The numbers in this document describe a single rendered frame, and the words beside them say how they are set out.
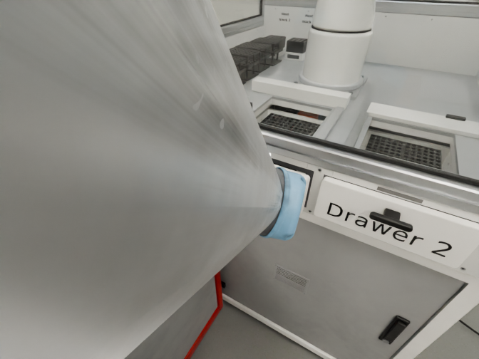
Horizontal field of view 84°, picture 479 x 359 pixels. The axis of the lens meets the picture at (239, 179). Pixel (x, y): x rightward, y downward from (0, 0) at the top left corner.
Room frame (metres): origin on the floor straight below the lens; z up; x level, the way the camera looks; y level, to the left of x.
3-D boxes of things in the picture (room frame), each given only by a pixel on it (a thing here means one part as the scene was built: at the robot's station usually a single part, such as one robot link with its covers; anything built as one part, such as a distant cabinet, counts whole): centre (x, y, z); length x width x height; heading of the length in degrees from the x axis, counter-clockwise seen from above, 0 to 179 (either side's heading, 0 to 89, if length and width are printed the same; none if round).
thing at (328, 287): (0.92, -0.32, 0.40); 1.03 x 0.95 x 0.80; 60
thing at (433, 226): (0.37, -0.31, 0.87); 0.29 x 0.02 x 0.11; 60
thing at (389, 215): (0.35, -0.29, 0.91); 0.07 x 0.04 x 0.01; 60
